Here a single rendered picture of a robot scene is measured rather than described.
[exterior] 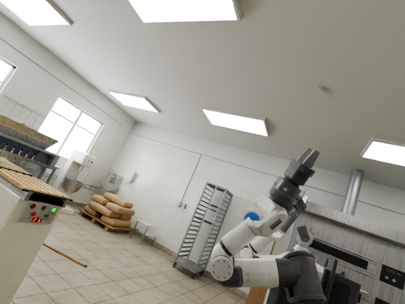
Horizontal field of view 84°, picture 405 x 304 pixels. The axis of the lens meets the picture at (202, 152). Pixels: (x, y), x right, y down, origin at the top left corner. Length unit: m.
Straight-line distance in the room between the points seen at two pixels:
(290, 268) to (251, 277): 0.13
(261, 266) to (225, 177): 4.77
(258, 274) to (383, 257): 3.52
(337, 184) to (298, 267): 4.55
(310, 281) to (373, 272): 3.37
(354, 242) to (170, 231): 3.78
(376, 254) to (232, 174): 3.02
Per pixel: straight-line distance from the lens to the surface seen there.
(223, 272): 0.85
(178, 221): 5.82
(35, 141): 2.77
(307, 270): 0.90
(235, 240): 0.85
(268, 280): 0.88
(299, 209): 1.50
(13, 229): 2.11
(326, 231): 4.18
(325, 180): 5.38
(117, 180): 7.21
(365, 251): 4.25
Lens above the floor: 1.26
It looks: 13 degrees up
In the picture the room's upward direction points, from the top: 23 degrees clockwise
